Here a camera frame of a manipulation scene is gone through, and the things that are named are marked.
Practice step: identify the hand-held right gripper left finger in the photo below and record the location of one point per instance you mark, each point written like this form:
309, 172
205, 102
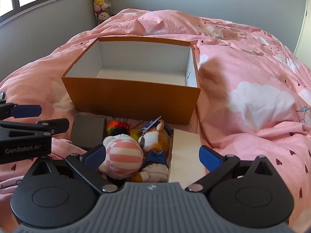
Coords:
96, 155

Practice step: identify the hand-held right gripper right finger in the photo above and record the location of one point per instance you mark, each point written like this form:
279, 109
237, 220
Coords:
209, 159

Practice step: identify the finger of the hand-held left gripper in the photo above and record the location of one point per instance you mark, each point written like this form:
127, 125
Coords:
55, 124
26, 111

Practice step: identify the white box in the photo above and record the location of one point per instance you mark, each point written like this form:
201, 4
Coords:
184, 150

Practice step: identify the pink striped white plush doll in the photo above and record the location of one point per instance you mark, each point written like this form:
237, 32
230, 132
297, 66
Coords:
124, 155

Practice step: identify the dark printed box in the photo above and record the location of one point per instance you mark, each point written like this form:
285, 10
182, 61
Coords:
88, 128

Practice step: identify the orange green crocheted toy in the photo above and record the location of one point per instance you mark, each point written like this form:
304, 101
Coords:
113, 125

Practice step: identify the small yellow toy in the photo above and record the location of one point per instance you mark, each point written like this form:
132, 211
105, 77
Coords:
134, 133

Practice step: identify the orange dog plush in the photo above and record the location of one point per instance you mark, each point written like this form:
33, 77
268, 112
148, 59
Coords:
158, 138

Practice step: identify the blue packet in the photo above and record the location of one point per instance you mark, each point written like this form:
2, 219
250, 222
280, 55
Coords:
148, 125

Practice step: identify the orange cardboard box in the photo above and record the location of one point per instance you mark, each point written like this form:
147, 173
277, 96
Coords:
131, 99

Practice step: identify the pink cloud print duvet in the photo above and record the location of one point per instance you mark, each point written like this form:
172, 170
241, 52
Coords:
243, 53

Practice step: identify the white door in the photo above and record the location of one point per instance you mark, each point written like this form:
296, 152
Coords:
305, 46

